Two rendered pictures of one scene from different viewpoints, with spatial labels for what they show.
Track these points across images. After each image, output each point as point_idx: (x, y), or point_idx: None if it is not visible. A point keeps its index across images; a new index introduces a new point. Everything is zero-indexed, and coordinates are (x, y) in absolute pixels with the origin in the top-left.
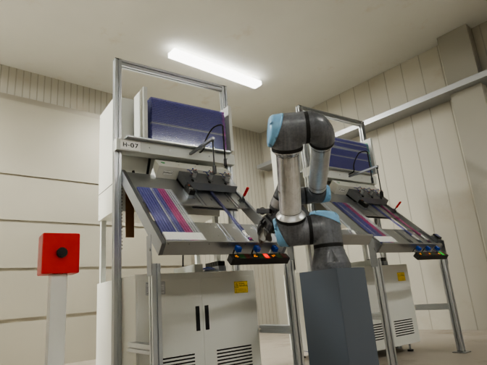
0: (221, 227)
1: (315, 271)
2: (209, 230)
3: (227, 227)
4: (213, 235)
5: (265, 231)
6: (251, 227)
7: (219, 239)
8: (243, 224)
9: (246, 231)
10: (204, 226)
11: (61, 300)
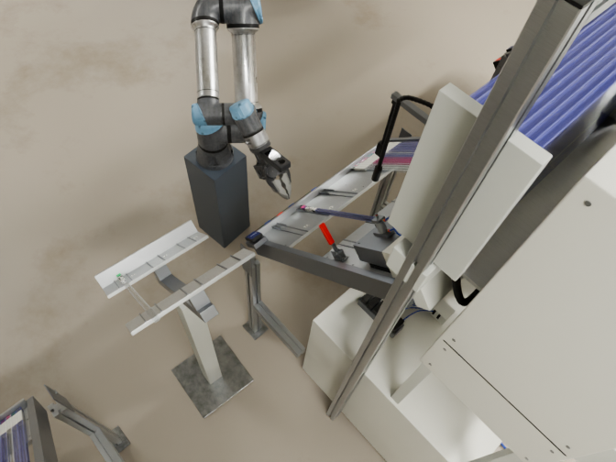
0: (347, 193)
1: (232, 145)
2: (359, 181)
3: (339, 201)
4: (351, 181)
5: (279, 175)
6: (306, 226)
7: (342, 182)
8: (321, 221)
9: (313, 215)
10: (368, 180)
11: None
